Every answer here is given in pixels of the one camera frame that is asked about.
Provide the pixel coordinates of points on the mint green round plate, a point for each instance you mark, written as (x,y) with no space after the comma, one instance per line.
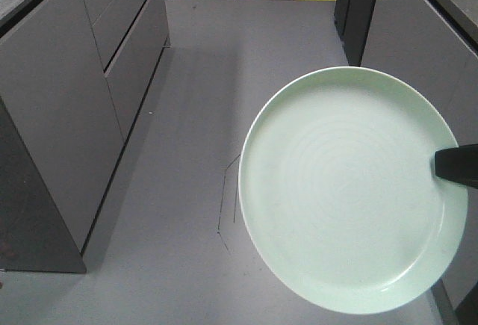
(339,195)

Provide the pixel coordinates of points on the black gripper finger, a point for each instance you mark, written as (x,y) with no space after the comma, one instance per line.
(458,164)

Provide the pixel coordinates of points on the dark grey tall cabinet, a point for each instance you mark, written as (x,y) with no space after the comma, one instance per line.
(352,21)

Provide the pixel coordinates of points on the dark grey drawer cabinet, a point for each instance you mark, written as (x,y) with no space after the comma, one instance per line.
(74,74)

